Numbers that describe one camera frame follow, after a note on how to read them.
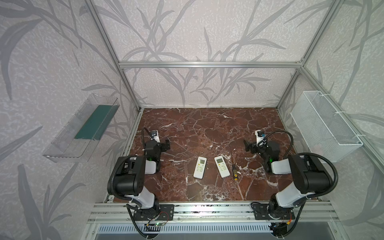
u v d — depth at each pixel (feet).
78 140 2.11
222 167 2.87
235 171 2.84
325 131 2.14
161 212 2.37
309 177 1.50
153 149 2.32
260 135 2.65
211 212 2.47
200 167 2.90
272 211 2.22
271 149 2.36
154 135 2.66
